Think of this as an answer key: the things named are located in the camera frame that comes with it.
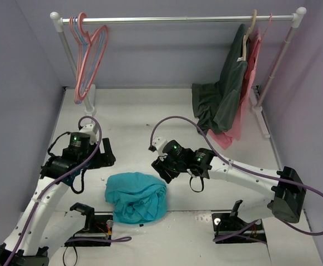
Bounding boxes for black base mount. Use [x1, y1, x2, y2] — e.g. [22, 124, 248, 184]
[64, 202, 113, 247]
[211, 200, 267, 244]

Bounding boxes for wooden hanger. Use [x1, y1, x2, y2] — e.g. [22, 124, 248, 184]
[238, 9, 258, 62]

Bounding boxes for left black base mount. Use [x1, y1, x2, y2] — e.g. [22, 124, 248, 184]
[64, 202, 113, 247]

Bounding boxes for pink plastic hanger front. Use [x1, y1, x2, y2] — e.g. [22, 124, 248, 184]
[72, 12, 109, 104]

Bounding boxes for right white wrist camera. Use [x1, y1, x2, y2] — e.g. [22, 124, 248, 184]
[148, 136, 168, 156]

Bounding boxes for pink plastic hanger rear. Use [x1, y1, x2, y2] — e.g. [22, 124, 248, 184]
[69, 16, 92, 104]

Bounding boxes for dark green t shirt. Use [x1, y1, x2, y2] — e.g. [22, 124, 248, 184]
[191, 24, 248, 134]

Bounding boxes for white metal clothes rack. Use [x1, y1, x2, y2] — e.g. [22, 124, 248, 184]
[50, 7, 307, 139]

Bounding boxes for pink plastic hanger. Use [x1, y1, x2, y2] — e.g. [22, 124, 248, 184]
[69, 16, 92, 104]
[72, 12, 109, 104]

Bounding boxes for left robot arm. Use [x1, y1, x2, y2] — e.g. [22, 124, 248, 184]
[0, 132, 116, 265]

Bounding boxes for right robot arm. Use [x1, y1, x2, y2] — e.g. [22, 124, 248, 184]
[152, 144, 306, 224]

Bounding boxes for pink t shirt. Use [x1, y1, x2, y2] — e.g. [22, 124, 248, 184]
[208, 28, 262, 150]

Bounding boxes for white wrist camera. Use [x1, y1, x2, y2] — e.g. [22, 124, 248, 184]
[79, 124, 98, 145]
[148, 136, 168, 156]

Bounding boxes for teal t shirt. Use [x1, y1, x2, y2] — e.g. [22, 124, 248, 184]
[105, 172, 168, 224]

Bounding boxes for pink hanger on right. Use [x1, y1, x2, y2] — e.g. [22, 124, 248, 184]
[262, 13, 272, 38]

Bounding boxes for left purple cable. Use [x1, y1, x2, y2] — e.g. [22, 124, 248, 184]
[3, 116, 133, 266]

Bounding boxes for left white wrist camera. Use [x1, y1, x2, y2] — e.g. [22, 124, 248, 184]
[79, 124, 98, 145]

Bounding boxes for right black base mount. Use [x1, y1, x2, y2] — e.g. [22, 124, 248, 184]
[211, 200, 267, 244]

